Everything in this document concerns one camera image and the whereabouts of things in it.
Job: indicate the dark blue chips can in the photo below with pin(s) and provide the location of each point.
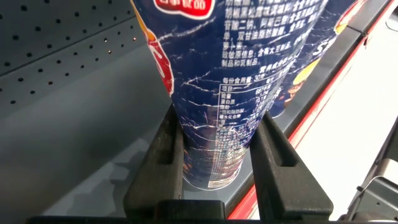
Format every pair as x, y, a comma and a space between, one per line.
314, 49
217, 77

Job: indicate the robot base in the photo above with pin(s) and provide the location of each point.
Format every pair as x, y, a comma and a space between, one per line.
377, 189

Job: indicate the grey shop shelf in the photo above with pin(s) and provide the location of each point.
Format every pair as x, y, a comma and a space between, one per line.
71, 109

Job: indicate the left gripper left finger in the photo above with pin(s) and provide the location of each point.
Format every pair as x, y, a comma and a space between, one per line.
155, 183

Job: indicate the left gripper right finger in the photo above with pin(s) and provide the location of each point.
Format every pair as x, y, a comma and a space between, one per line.
289, 196

